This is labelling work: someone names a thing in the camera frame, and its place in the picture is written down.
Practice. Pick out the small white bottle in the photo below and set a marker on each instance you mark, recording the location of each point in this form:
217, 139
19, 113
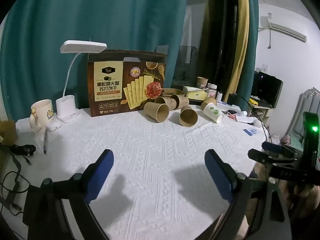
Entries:
219, 97

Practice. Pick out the white wall socket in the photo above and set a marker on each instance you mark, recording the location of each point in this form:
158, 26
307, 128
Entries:
264, 67

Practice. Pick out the white air conditioner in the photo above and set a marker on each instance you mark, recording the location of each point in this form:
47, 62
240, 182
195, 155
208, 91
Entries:
285, 31

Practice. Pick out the white textured tablecloth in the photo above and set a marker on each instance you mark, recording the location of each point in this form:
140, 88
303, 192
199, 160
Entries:
150, 155

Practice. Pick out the cream cartoon mug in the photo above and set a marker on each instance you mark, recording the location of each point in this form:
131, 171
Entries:
41, 112

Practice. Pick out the grey metal frame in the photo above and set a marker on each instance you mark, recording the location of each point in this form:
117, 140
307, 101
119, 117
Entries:
301, 105

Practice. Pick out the yellow-green tissue box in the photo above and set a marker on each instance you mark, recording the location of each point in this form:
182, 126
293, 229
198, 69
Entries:
196, 93

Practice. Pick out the small white case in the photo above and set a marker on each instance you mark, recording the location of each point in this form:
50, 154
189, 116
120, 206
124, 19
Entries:
53, 126

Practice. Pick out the blue card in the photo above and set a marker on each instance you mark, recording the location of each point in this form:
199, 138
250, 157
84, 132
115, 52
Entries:
250, 131

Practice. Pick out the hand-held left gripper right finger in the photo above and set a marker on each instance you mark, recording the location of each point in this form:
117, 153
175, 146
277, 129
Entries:
220, 177

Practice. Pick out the black monitor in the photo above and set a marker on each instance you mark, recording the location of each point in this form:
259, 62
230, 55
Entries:
267, 88

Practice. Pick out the narrow teal curtain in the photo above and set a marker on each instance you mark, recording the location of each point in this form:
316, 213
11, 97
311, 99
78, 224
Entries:
251, 42

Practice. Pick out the small wooden side table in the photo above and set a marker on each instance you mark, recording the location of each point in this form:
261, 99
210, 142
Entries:
260, 111

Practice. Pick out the white desk lamp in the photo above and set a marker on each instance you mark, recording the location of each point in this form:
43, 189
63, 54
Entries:
68, 106

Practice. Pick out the yellow paper bag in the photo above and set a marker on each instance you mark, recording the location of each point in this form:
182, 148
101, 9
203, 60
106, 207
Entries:
7, 131

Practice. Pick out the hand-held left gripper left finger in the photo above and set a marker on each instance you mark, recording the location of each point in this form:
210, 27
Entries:
99, 177

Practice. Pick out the white papers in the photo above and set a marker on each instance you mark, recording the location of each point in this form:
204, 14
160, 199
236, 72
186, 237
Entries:
246, 117

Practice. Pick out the grey pen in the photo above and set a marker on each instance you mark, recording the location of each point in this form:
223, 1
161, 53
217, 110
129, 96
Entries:
45, 142

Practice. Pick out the white green-print paper cup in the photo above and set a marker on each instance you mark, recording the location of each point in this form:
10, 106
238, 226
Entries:
212, 112

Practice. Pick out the brown paper bowl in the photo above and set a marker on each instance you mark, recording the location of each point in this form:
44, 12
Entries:
172, 92

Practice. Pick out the brown cracker box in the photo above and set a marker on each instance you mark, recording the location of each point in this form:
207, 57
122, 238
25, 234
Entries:
117, 87

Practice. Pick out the white-lid jar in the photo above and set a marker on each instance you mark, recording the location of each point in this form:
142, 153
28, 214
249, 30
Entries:
212, 91

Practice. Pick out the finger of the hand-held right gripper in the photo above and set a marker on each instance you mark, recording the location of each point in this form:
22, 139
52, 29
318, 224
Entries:
262, 155
273, 146

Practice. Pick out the dark window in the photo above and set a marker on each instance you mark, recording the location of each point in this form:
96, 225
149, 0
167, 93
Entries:
212, 35

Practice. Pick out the person's right hand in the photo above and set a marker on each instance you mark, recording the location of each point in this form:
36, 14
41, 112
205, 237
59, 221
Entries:
306, 196

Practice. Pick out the yellow curtain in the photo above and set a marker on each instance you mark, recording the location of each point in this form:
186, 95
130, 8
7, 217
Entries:
240, 30

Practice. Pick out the speckled brown paper cup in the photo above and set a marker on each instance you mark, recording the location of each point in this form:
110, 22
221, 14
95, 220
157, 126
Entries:
170, 102
182, 101

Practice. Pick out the wide teal curtain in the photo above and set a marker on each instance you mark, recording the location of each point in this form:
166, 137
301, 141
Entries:
75, 17

